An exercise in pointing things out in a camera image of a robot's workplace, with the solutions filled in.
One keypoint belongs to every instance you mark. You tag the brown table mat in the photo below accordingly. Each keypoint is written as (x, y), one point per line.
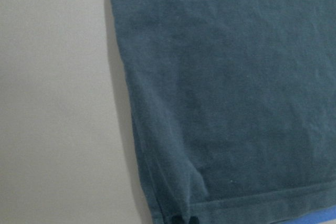
(67, 145)

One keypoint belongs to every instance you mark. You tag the black graphic t-shirt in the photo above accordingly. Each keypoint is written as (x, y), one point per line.
(232, 106)

